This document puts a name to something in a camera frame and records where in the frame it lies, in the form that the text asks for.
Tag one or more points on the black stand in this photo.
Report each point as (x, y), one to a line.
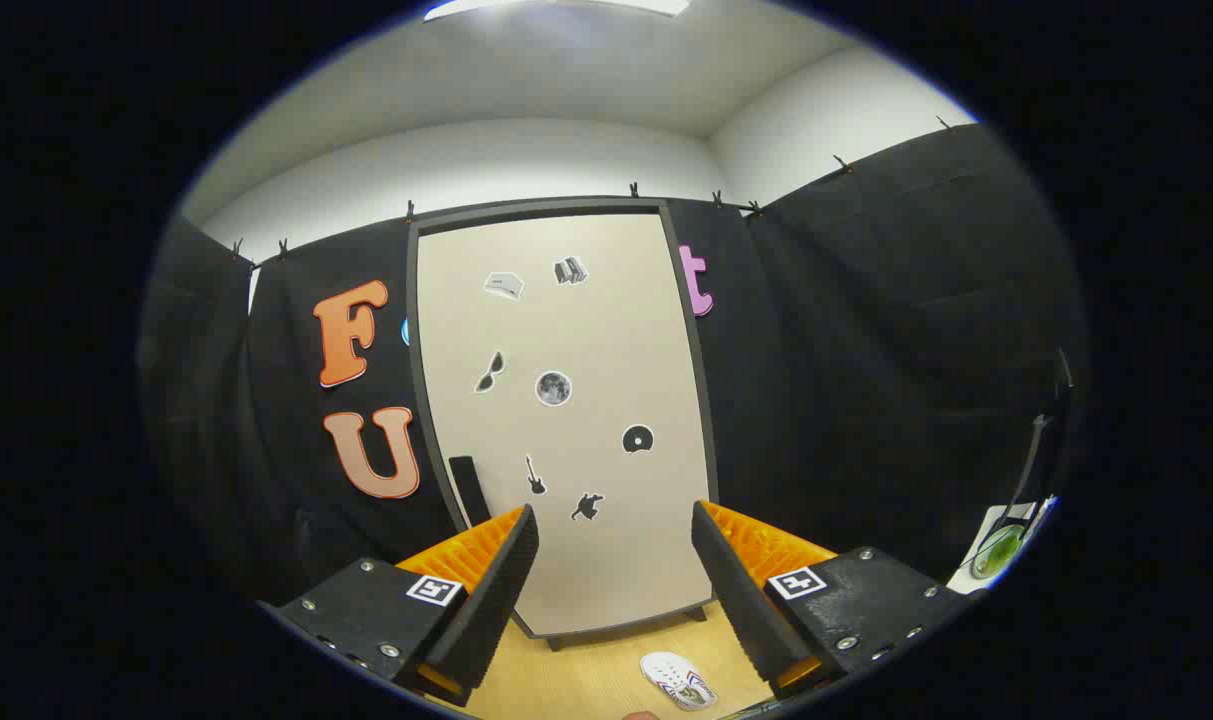
(1038, 440)

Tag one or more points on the green round dish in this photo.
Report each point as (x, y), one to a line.
(996, 550)

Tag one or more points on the white striped shoe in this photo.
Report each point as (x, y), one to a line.
(678, 680)

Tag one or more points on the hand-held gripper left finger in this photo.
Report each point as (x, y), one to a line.
(496, 600)

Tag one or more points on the dark grey shoe cabinet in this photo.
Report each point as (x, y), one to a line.
(707, 420)

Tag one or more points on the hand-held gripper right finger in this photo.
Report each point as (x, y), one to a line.
(741, 605)

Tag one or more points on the row of black cloth clips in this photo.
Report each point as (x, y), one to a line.
(634, 190)

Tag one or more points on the white board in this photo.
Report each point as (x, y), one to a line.
(991, 518)

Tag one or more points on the beige shoe cabinet door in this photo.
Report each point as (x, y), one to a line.
(586, 340)

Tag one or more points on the black backdrop cloth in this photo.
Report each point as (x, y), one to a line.
(866, 350)

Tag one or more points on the ceiling light panel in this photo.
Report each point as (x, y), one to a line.
(486, 8)

